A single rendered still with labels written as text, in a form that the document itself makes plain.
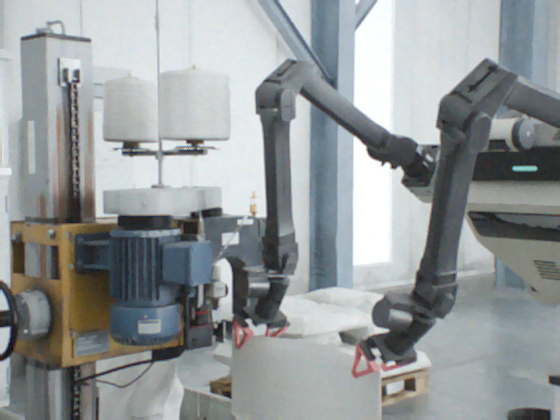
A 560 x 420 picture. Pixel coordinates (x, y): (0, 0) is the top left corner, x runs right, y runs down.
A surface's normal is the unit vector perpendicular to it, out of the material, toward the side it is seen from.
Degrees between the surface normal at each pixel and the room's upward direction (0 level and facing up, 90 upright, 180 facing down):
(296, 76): 100
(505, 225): 130
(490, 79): 55
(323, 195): 90
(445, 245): 116
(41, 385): 90
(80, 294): 90
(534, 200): 40
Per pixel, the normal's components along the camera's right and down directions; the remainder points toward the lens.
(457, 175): 0.33, 0.48
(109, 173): 0.69, 0.04
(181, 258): -0.38, 0.05
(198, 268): 0.93, 0.02
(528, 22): -0.73, 0.04
